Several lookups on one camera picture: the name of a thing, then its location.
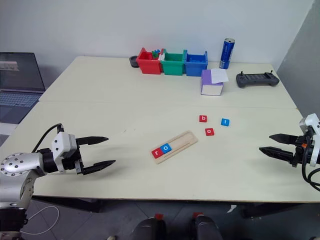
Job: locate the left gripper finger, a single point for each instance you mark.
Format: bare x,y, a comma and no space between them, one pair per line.
100,167
92,140

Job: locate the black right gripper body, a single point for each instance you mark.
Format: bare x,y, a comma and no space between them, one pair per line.
301,152

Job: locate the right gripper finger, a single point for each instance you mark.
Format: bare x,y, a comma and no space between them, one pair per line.
277,153
283,139

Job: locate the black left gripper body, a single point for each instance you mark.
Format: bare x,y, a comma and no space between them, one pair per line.
72,163

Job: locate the red letter tile o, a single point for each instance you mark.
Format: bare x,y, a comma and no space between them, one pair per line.
209,132

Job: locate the red letter tile b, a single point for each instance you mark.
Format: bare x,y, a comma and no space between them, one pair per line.
203,118

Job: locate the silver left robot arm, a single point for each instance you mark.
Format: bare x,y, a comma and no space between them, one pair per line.
17,165

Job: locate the red letter tile r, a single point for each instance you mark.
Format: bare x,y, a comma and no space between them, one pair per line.
157,153

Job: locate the blue letter tile o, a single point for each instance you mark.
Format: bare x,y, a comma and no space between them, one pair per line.
166,148

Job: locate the wooden letter tray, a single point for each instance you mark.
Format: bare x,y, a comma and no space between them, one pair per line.
182,142

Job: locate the grey handheld controller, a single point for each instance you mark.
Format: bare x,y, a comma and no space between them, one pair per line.
257,80

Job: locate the white paper scrap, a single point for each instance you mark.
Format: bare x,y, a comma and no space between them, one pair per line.
231,208

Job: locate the dark rounded shape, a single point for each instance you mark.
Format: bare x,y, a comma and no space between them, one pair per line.
206,228
147,230

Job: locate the grey laptop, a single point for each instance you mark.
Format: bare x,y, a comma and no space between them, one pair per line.
20,100

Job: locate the black round cup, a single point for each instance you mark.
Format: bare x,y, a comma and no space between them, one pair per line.
133,63

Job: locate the purple and white box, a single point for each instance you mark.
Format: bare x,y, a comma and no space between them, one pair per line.
211,88

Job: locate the white paper sheet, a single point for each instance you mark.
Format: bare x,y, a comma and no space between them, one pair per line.
219,75

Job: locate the red plastic bin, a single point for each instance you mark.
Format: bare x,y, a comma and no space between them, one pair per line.
148,66

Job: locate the blue drink can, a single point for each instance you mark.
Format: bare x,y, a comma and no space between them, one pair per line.
227,53

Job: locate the green and blue toy bricks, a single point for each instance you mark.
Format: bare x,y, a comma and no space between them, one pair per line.
155,54

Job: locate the green plastic bin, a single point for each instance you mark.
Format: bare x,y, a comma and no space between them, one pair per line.
172,68

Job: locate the white toy piece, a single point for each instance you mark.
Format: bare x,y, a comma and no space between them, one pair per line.
161,55

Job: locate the blue plastic bin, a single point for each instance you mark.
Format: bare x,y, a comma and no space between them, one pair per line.
196,68

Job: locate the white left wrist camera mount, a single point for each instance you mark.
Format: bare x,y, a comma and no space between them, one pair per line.
61,145

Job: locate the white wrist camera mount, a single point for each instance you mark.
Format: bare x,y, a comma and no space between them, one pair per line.
310,122
61,145

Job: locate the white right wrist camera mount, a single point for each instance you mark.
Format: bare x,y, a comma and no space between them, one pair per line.
310,122

